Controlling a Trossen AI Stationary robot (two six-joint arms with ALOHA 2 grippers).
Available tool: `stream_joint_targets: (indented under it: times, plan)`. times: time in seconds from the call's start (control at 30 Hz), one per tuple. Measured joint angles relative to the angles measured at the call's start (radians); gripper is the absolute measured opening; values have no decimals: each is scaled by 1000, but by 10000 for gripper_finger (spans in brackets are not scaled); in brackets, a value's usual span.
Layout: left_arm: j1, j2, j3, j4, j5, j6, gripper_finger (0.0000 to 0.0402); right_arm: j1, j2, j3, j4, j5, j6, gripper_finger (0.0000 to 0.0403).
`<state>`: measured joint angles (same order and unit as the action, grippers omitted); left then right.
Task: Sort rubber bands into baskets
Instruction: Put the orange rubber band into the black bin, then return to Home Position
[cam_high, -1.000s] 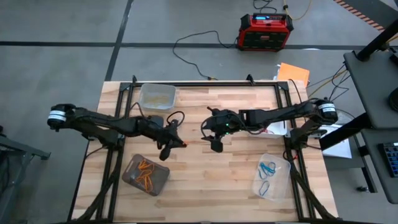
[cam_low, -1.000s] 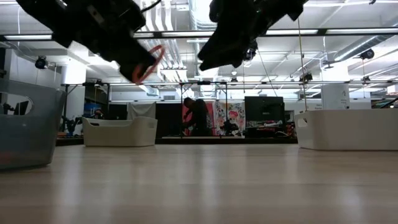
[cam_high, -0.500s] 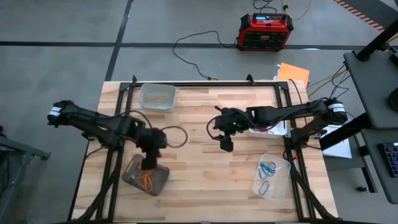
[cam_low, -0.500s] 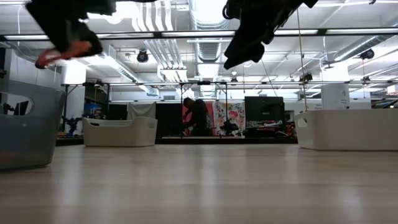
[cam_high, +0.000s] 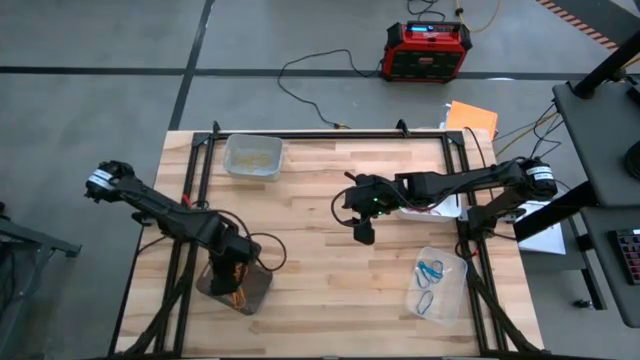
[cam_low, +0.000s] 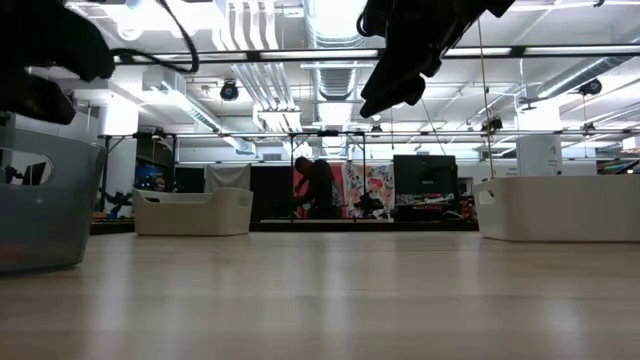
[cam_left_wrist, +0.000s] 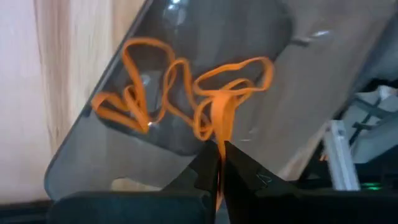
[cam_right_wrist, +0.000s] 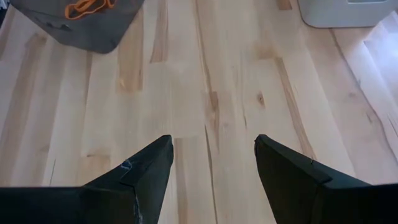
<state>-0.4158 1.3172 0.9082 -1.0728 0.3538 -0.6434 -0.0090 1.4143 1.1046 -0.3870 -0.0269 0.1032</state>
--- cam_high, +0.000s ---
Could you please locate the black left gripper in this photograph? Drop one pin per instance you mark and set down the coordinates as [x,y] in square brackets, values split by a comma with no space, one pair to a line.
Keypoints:
[235,252]

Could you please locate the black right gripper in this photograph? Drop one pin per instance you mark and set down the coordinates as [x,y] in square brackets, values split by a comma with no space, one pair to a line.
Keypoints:
[375,197]

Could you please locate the red rubber band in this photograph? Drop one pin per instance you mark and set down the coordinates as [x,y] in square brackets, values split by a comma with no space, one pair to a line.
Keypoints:
[425,211]

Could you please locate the blue rubber band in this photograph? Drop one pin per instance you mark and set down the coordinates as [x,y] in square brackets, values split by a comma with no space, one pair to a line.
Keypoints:
[419,305]
[422,280]
[435,266]
[437,275]

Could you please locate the yellow rubber band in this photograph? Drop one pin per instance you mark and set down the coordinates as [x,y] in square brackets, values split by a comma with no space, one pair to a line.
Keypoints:
[255,165]
[260,159]
[240,161]

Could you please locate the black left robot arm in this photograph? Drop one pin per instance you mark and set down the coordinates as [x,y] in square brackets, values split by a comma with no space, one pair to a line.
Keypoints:
[165,215]

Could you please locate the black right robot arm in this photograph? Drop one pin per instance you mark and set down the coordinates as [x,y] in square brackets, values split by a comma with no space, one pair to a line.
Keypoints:
[450,182]

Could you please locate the smoky grey plastic basket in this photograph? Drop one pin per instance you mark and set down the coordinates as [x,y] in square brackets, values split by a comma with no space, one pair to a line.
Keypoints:
[260,290]

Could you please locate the white plastic basket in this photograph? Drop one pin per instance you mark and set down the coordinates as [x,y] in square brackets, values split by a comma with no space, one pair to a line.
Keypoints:
[450,212]

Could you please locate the frosted translucent plastic basket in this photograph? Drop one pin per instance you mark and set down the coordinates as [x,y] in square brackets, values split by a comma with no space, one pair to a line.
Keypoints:
[252,142]

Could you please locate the clear plastic basket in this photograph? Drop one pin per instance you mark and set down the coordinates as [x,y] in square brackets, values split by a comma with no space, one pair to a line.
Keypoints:
[445,310]

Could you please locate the orange paper folder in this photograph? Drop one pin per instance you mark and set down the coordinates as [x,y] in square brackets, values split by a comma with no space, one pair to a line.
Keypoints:
[472,120]

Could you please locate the red portable power station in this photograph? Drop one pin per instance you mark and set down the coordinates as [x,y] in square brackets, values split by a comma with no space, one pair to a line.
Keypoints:
[425,55]

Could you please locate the white paper sheet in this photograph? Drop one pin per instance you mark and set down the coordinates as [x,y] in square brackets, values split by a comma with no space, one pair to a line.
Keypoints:
[547,242]

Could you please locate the grey metal stand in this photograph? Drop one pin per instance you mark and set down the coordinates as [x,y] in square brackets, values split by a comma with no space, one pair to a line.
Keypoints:
[30,237]

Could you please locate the grey desk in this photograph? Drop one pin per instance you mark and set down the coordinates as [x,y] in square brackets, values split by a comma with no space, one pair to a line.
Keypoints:
[600,260]
[600,140]

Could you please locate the black backlit keyboard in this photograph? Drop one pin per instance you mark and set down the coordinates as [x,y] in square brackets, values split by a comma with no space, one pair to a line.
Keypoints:
[627,255]

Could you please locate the black round object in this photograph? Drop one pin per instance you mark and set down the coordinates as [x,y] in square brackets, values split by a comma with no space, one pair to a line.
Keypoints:
[634,160]

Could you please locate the black pole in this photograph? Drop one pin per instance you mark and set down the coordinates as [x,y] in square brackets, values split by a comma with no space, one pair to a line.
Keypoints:
[605,70]

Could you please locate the black metal table frame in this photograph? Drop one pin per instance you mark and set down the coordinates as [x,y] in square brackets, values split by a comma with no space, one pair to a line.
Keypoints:
[325,135]

